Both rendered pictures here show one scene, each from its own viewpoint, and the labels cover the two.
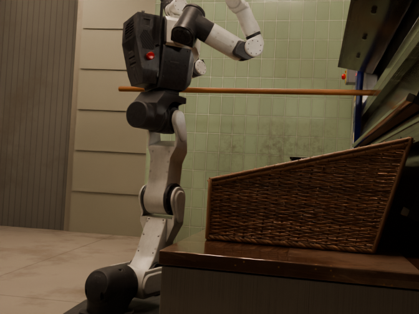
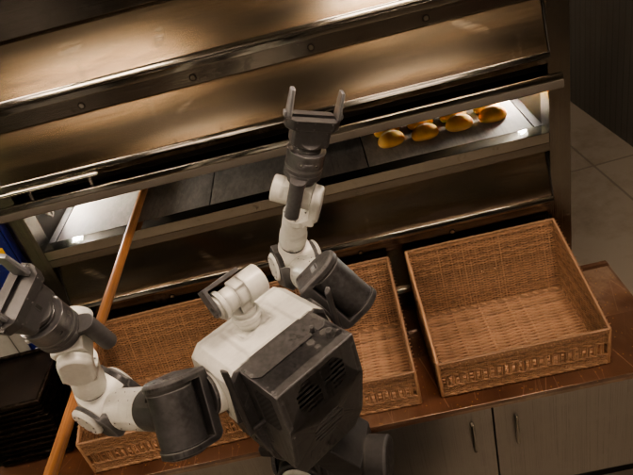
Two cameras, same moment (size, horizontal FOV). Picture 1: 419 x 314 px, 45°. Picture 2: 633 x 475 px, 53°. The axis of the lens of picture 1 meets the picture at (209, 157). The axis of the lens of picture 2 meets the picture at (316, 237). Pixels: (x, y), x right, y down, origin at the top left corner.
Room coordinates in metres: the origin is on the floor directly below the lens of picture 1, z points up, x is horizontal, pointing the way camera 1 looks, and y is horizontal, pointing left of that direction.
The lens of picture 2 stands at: (2.20, 1.23, 2.21)
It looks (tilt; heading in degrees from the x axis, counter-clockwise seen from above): 33 degrees down; 263
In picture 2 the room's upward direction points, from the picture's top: 16 degrees counter-clockwise
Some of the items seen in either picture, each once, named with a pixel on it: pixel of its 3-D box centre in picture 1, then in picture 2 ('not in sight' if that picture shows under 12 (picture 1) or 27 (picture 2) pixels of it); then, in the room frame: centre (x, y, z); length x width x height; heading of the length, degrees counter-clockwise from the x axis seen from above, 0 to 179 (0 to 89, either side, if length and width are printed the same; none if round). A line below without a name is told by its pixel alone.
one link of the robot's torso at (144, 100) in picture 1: (156, 111); (330, 449); (2.18, 0.24, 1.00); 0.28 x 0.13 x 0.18; 152
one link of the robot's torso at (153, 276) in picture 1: (138, 278); not in sight; (2.14, 0.27, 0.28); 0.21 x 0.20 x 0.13; 152
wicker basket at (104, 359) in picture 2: not in sight; (165, 377); (2.63, -0.54, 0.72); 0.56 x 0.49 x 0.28; 169
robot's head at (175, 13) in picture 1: (176, 10); (241, 295); (2.25, 0.19, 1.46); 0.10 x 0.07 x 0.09; 27
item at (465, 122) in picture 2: not in sight; (426, 99); (1.35, -0.99, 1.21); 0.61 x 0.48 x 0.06; 78
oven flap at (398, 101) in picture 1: (381, 113); (300, 231); (2.01, -0.68, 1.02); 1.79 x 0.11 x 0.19; 168
